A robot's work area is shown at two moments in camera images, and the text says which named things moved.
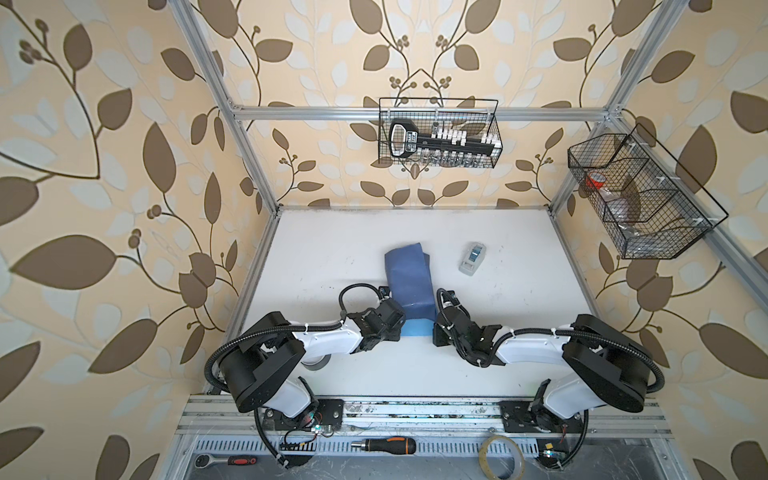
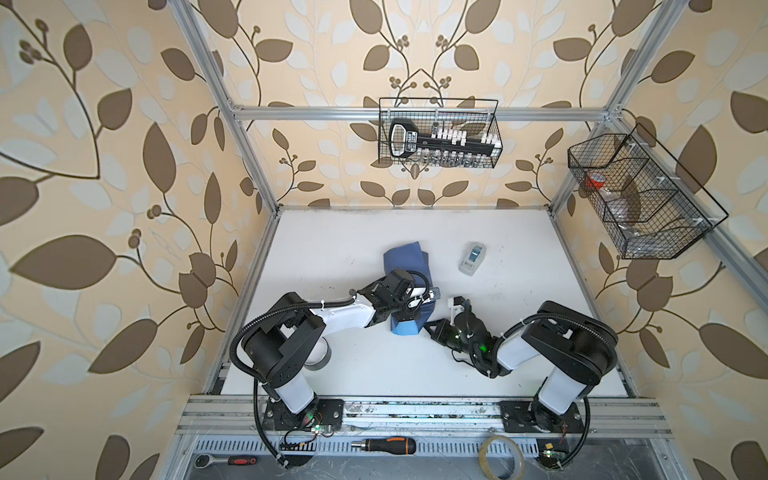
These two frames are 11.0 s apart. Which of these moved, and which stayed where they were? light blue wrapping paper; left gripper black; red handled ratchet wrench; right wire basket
Moved: left gripper black
Stayed: right wire basket; light blue wrapping paper; red handled ratchet wrench
